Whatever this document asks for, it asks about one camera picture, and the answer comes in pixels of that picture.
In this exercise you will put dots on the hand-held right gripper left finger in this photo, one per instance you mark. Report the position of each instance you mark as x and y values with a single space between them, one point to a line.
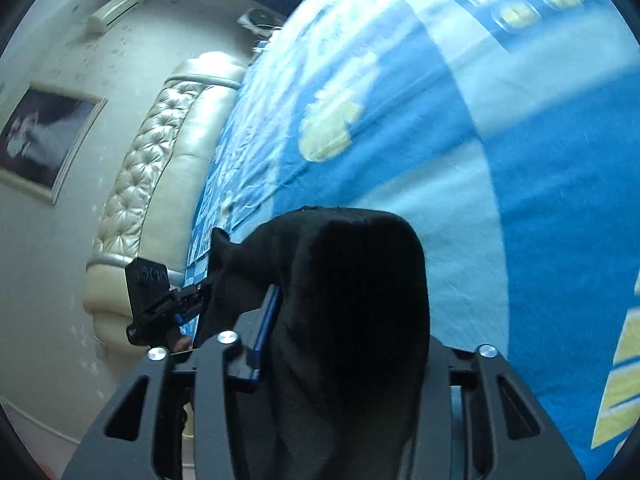
262 340

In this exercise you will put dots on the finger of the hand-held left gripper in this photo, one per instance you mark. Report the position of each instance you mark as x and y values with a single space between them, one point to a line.
182 307
192 287

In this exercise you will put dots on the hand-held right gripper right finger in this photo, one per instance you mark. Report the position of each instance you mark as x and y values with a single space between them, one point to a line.
441 375

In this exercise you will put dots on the black pants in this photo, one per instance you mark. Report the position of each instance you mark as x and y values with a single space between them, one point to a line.
350 310

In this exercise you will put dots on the person's left hand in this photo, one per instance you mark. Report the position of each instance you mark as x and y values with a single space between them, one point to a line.
181 344

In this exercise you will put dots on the cream tufted leather headboard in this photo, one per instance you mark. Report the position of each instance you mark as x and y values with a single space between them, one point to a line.
150 160

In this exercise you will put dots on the blue printed bed sheet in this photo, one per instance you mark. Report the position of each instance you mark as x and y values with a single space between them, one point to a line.
550 185

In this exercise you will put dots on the dark round device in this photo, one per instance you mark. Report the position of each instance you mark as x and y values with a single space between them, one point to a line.
257 20

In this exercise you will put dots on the framed wall picture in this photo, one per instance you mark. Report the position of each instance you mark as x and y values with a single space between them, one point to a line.
40 135

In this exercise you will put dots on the white wall air conditioner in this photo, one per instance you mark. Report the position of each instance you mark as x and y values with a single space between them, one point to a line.
115 7

